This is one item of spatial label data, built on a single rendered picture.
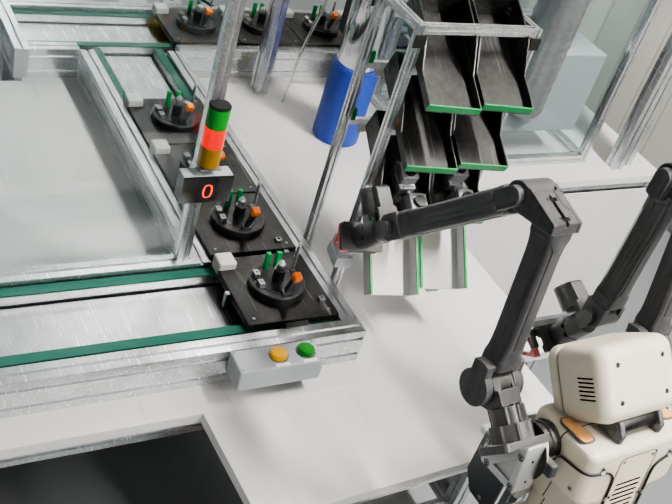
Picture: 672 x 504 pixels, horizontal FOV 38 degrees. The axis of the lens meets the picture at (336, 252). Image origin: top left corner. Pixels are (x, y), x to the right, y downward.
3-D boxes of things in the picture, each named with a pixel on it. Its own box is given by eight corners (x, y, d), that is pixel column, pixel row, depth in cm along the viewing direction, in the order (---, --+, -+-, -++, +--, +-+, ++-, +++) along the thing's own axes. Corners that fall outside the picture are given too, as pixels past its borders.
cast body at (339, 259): (350, 268, 232) (360, 247, 227) (333, 267, 230) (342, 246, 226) (340, 244, 237) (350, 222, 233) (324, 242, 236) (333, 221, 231)
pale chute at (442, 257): (458, 289, 255) (467, 288, 250) (413, 288, 250) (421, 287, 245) (456, 182, 257) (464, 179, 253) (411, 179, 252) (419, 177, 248)
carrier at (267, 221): (294, 253, 255) (306, 214, 247) (208, 261, 243) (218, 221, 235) (259, 197, 270) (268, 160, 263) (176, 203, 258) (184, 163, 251)
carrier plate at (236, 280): (337, 319, 238) (339, 312, 237) (247, 331, 226) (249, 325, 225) (296, 256, 254) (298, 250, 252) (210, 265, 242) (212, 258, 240)
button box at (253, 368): (318, 378, 228) (325, 359, 224) (236, 392, 217) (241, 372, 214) (306, 357, 232) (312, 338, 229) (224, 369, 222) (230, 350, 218)
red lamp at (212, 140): (226, 150, 217) (230, 132, 214) (205, 151, 214) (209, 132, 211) (218, 138, 220) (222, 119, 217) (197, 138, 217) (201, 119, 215)
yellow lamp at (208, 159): (222, 169, 220) (226, 151, 217) (201, 170, 217) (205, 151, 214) (214, 156, 223) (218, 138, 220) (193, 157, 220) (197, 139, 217)
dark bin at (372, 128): (432, 229, 237) (445, 214, 231) (382, 227, 232) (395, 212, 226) (411, 130, 248) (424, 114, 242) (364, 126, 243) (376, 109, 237)
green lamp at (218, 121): (230, 131, 214) (235, 112, 211) (209, 132, 211) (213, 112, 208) (222, 119, 217) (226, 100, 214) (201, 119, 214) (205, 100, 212)
